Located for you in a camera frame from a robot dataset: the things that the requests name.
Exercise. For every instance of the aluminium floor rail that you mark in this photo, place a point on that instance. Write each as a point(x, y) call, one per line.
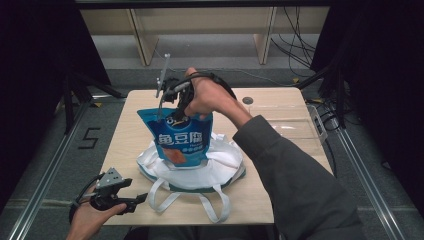
point(370, 186)
point(46, 180)

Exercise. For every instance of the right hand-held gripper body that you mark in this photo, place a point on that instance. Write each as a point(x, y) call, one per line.
point(173, 91)

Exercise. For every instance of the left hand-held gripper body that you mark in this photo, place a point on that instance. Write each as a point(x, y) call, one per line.
point(110, 181)

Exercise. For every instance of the person's right hand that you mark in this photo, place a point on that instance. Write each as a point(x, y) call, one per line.
point(210, 96)

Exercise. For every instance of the blue snack packet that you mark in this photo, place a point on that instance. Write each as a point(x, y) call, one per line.
point(180, 140)

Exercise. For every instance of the person's left hand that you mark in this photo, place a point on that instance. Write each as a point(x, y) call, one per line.
point(88, 221)

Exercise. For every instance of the light wooden desk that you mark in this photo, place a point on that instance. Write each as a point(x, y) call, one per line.
point(216, 20)

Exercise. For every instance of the white tote bag coloured blobs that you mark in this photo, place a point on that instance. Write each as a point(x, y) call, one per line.
point(200, 176)

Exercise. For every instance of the dark curtain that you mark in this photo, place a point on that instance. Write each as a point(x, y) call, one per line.
point(33, 83)
point(386, 83)

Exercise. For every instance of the black metal stand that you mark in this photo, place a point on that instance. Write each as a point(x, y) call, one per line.
point(340, 100)
point(69, 106)

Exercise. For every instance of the clear plastic box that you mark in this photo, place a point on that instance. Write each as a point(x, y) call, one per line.
point(300, 130)

